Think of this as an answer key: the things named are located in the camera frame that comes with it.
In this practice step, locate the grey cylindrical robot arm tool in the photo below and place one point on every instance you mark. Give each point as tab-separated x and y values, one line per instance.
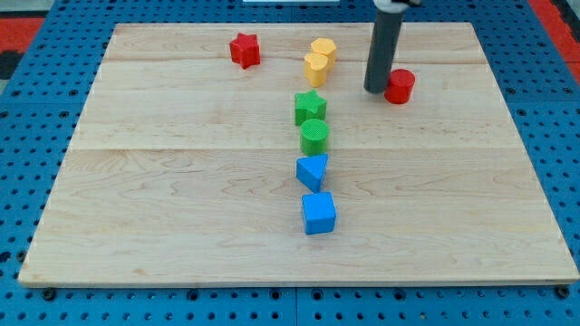
385	34

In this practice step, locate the blue triangle block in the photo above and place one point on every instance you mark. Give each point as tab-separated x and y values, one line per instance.
310	171

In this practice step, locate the blue cube block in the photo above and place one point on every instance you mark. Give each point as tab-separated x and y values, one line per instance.
319	213

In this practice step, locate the green star block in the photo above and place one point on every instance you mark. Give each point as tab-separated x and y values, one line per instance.
309	105

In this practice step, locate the red cylinder block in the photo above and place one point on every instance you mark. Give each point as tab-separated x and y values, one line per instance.
399	86

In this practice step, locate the green cylinder block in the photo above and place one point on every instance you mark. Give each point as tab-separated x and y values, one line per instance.
313	137

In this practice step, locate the wooden board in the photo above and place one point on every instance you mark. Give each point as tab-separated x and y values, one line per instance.
181	170

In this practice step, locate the yellow hexagon block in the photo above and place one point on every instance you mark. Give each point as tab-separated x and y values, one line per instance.
326	47

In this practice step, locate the red star block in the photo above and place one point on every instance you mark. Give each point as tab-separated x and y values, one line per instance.
245	50

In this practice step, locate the yellow heart block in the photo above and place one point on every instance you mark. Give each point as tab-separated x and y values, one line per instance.
315	69

